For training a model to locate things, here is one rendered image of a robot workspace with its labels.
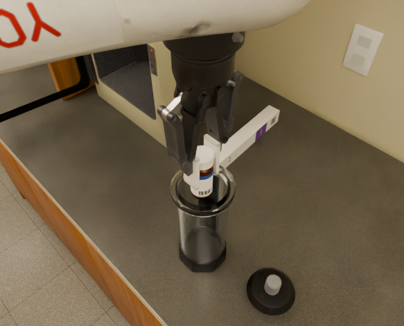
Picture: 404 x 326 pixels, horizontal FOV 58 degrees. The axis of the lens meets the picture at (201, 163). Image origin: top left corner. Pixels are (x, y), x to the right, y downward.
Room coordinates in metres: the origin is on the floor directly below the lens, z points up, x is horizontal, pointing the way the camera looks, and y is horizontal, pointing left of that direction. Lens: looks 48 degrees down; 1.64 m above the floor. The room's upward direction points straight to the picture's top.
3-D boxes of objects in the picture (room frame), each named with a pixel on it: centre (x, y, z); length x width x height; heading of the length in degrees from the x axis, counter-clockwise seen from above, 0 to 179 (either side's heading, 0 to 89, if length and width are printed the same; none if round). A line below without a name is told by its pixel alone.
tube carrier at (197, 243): (0.37, 0.00, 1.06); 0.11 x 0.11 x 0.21
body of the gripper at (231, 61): (0.37, 0.00, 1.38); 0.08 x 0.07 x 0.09; 135
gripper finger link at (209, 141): (0.39, -0.02, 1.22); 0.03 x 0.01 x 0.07; 45
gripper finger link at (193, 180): (0.36, 0.02, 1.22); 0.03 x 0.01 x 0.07; 45
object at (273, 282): (0.28, -0.13, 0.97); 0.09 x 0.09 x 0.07
